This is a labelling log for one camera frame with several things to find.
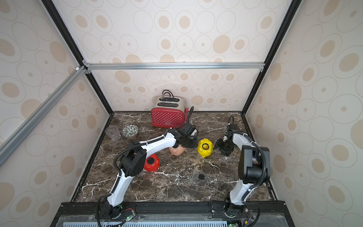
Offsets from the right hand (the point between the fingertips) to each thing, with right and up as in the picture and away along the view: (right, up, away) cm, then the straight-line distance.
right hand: (222, 150), depth 93 cm
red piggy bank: (-44, -8, -12) cm, 46 cm away
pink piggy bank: (-30, +1, -6) cm, 30 cm away
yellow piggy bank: (-12, +2, -2) cm, 12 cm away
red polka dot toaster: (-36, +26, +4) cm, 45 cm away
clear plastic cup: (-78, +12, +10) cm, 80 cm away
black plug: (-15, -15, -8) cm, 23 cm away
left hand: (-14, +4, -3) cm, 15 cm away
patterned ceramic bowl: (-66, +12, +12) cm, 68 cm away
